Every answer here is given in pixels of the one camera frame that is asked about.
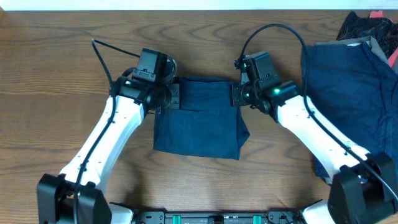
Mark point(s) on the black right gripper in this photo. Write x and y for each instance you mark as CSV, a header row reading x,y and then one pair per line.
x,y
237,99

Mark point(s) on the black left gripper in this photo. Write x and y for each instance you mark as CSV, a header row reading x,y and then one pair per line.
x,y
175,103

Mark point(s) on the navy blue shorts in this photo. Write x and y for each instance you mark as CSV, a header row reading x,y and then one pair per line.
x,y
206,125

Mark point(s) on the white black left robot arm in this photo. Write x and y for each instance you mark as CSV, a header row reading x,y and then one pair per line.
x,y
76,195

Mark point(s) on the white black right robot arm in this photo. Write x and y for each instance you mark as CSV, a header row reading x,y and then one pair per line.
x,y
363,185

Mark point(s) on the dark blue clothes pile shorts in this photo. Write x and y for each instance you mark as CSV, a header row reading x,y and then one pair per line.
x,y
357,92

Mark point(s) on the black patterned garment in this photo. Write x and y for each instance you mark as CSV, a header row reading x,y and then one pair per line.
x,y
382,29

